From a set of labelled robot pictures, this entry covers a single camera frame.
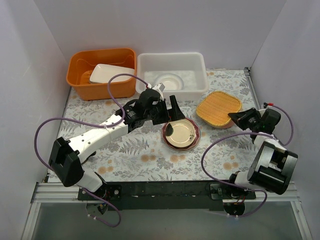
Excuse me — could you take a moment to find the woven bamboo tray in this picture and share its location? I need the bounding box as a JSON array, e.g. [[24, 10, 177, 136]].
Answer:
[[196, 91, 242, 122]]

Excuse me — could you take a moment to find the white deep plate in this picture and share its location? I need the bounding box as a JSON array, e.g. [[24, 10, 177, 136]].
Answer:
[[154, 73, 184, 91]]

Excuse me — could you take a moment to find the cream and pink plate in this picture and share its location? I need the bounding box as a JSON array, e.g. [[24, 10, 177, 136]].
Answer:
[[205, 117, 235, 129]]

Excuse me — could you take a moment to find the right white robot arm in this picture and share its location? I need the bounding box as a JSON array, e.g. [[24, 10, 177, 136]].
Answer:
[[226, 108, 298, 199]]

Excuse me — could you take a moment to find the clear plastic bin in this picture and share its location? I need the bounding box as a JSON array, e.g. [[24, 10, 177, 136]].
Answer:
[[137, 52, 209, 101]]

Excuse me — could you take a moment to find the cream and black plate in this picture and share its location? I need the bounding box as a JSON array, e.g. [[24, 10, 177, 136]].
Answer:
[[164, 119, 196, 148]]

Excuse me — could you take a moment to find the floral table mat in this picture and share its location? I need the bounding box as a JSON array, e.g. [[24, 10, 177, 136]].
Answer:
[[58, 69, 258, 182]]

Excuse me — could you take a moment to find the white rectangular dish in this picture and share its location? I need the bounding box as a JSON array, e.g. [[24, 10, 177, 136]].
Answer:
[[89, 63, 135, 84]]

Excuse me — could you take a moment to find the red lacquer cup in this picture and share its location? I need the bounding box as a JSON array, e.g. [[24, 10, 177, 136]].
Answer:
[[81, 151, 97, 165]]

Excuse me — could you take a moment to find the orange plastic tub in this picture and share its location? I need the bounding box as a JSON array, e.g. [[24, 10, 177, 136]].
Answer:
[[66, 48, 137, 101]]

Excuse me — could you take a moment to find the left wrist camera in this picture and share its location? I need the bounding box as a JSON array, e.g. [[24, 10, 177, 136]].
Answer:
[[151, 83, 165, 101]]

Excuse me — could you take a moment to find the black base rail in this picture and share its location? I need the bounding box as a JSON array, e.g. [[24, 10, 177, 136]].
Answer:
[[77, 179, 256, 211]]

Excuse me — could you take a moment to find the aluminium frame rail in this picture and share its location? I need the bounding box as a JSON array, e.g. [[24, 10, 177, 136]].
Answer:
[[31, 183, 80, 203]]

